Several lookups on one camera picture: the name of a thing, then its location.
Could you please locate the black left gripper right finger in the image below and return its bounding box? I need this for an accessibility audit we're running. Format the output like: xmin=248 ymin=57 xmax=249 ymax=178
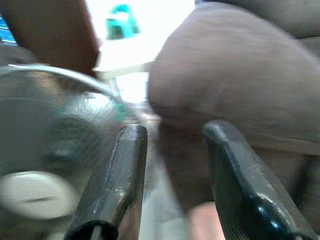
xmin=201 ymin=119 xmax=320 ymax=240

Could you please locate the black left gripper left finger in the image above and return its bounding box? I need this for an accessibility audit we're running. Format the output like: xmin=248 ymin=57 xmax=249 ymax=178
xmin=64 ymin=124 xmax=149 ymax=240

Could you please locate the pale pink pillow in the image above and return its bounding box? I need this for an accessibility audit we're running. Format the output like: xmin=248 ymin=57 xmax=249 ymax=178
xmin=186 ymin=201 xmax=225 ymax=240

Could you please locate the black floor fan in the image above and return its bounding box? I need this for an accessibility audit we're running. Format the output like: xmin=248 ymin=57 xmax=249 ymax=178
xmin=0 ymin=63 xmax=141 ymax=233

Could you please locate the dark grey fabric sofa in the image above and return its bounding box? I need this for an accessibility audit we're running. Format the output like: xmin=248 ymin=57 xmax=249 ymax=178
xmin=147 ymin=0 xmax=320 ymax=240

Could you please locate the teal plastic stool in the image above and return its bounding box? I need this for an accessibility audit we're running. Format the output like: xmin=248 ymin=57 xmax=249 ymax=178
xmin=104 ymin=3 xmax=141 ymax=41

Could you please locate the dark brown wooden door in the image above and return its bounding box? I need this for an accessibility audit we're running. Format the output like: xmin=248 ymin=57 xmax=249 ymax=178
xmin=3 ymin=0 xmax=101 ymax=78

